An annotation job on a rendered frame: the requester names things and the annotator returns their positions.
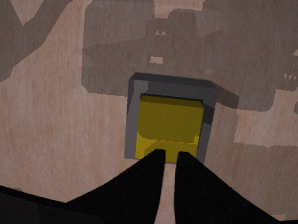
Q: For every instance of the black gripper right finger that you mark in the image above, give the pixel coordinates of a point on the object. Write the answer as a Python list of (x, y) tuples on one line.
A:
[(201, 198)]

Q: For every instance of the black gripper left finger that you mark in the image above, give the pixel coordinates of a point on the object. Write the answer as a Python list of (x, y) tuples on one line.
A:
[(132, 197)]

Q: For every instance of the yellow button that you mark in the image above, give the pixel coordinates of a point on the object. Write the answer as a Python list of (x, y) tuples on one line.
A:
[(170, 113)]

